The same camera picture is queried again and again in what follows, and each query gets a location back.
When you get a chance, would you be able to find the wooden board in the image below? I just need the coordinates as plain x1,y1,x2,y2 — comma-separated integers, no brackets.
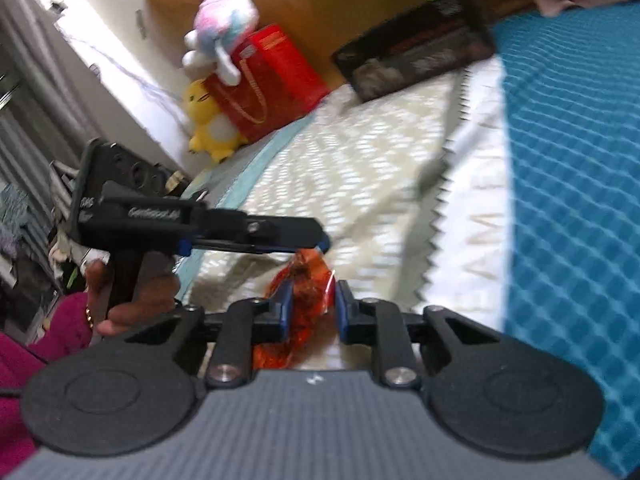
145,0,532,92

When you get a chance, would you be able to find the red snack packet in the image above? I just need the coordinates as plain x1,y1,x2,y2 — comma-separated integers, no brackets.
252,252,337,369

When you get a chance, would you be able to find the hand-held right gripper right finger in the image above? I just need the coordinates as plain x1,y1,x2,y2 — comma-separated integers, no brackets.
335,280,503,391

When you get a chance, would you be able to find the person's left forearm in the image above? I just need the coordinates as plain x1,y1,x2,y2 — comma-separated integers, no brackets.
0,292,96,467

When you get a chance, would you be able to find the blue checked blanket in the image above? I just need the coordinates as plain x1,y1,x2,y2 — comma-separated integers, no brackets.
492,0,640,478

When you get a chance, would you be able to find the black cardboard box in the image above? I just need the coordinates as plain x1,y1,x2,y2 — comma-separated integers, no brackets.
332,0,499,104

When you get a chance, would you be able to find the pink and blue plush toy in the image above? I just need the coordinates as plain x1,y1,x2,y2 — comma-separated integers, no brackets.
182,0,261,86

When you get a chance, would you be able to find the yellow plush duck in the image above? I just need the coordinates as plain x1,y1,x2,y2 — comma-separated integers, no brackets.
184,79,249,164

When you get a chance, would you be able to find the person's left hand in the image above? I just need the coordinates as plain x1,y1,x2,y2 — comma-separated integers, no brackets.
84,259,182,337

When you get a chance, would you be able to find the red gift bag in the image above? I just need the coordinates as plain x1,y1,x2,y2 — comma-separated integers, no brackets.
202,24,331,144

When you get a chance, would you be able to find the patterned beige and teal mat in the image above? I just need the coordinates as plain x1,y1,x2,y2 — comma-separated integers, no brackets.
175,55,516,376

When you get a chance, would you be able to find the grey curtain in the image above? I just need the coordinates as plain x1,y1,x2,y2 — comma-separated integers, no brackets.
0,0,81,201

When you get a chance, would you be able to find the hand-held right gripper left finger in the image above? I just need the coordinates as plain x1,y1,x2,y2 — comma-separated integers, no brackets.
122,280,296,390

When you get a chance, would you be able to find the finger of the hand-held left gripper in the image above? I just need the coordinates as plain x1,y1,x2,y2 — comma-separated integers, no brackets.
175,207,332,257

